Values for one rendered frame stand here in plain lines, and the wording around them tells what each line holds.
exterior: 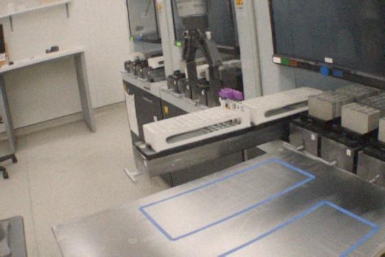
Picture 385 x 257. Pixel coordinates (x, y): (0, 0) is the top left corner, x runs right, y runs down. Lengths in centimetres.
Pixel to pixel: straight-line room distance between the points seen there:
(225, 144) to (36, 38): 360
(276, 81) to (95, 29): 341
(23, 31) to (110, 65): 120
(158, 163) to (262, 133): 33
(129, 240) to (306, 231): 30
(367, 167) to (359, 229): 35
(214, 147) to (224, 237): 48
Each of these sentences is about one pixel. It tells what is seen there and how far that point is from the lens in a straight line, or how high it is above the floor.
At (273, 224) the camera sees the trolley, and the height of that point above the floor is 82.
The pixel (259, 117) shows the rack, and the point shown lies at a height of 84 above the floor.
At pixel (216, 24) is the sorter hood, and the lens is 163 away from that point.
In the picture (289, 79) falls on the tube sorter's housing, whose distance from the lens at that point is 138.
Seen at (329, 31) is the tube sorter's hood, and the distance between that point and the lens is 109.
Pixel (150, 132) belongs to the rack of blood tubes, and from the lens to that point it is 105.
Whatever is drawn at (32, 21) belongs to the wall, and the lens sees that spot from 447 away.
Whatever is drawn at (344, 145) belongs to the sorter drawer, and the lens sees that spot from 103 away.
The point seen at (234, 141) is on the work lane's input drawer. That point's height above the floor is 79.
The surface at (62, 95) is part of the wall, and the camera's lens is 456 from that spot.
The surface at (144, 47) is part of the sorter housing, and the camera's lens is 292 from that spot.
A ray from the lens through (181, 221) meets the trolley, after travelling 71.
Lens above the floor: 120
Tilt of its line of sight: 19 degrees down
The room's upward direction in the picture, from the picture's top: 7 degrees counter-clockwise
